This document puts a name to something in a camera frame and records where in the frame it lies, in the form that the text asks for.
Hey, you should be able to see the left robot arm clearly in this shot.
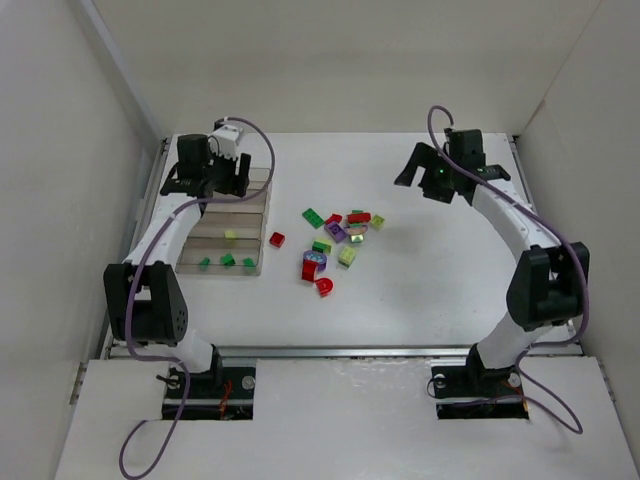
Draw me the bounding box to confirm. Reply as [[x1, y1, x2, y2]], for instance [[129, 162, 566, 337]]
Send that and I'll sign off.
[[103, 125, 251, 373]]

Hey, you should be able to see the small red lego cube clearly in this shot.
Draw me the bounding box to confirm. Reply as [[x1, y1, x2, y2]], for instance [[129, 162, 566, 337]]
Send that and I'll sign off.
[[269, 232, 286, 248]]

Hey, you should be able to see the purple flower lego disc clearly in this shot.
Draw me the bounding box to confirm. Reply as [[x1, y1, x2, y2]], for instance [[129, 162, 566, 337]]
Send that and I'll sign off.
[[303, 250, 327, 266]]

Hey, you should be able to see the flat green lego plate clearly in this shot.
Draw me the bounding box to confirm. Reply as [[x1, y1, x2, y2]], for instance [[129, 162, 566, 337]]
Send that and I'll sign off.
[[302, 208, 325, 229]]

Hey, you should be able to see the red half-round lego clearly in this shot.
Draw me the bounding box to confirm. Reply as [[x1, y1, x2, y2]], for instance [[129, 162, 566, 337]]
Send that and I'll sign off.
[[315, 277, 334, 298]]

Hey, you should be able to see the red curved lego piece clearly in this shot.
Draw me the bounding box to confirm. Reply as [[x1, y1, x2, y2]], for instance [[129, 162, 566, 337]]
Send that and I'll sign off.
[[325, 214, 342, 225]]

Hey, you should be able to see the green and yellow lego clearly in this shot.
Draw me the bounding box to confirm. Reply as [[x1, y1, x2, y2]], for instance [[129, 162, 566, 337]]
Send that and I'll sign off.
[[312, 238, 332, 255]]

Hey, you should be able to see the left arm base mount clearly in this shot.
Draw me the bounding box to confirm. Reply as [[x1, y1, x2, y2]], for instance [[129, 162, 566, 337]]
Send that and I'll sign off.
[[156, 348, 256, 421]]

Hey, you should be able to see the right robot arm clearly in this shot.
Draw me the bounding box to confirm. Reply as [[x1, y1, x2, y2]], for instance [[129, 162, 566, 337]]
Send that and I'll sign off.
[[394, 128, 590, 386]]

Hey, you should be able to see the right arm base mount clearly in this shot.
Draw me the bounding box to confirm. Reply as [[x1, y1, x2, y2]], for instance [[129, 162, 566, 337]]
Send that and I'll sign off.
[[426, 347, 529, 420]]

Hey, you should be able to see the purple hollow lego brick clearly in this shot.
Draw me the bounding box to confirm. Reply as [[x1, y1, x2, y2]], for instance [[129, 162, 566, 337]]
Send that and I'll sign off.
[[324, 221, 347, 244]]

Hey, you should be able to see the red arch lego block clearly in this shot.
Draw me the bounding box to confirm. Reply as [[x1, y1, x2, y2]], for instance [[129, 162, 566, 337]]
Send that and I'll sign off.
[[301, 261, 324, 283]]

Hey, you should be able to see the clear compartment organizer tray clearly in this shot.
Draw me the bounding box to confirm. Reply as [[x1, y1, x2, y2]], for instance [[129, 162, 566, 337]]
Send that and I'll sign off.
[[176, 167, 271, 276]]

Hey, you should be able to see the long red lego brick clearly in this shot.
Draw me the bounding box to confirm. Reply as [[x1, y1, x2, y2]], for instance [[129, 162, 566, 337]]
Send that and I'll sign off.
[[346, 212, 371, 224]]

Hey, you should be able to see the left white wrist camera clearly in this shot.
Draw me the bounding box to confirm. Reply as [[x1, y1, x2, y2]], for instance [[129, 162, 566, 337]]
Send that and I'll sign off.
[[208, 124, 244, 161]]

